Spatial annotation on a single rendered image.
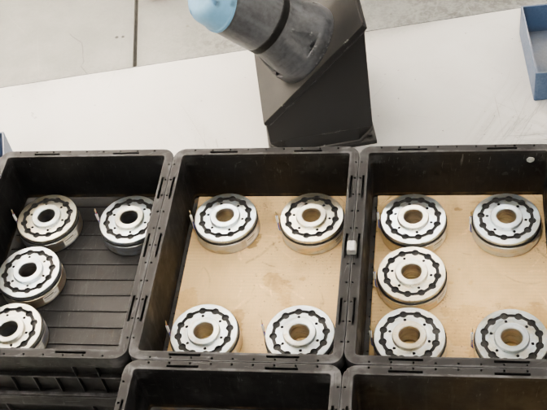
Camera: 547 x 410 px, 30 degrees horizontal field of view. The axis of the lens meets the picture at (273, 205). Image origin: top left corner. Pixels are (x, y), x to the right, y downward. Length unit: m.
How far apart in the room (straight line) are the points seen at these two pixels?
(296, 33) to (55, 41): 1.83
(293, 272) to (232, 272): 0.10
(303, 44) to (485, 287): 0.54
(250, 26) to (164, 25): 1.71
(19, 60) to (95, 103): 1.37
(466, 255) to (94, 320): 0.58
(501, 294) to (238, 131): 0.69
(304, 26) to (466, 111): 0.39
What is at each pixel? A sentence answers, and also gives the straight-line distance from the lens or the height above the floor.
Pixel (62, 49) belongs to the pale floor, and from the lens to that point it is 3.48.
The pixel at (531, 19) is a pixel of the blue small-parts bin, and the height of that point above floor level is 0.74.
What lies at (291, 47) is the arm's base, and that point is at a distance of 1.78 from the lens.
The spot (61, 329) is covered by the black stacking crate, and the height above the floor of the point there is 0.83.
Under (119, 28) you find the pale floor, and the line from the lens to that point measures 3.49.
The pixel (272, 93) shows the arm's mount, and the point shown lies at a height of 0.82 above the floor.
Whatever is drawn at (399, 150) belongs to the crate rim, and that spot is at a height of 0.93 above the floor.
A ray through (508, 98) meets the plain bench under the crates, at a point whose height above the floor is 0.70.
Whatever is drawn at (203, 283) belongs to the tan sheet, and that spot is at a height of 0.83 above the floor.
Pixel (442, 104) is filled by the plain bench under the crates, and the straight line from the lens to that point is 2.00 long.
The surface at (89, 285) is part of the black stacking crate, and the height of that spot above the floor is 0.83.
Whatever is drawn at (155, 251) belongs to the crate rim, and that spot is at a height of 0.93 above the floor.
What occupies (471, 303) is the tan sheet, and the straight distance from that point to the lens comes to 1.54.
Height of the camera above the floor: 2.09
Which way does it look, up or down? 48 degrees down
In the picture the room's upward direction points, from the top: 12 degrees counter-clockwise
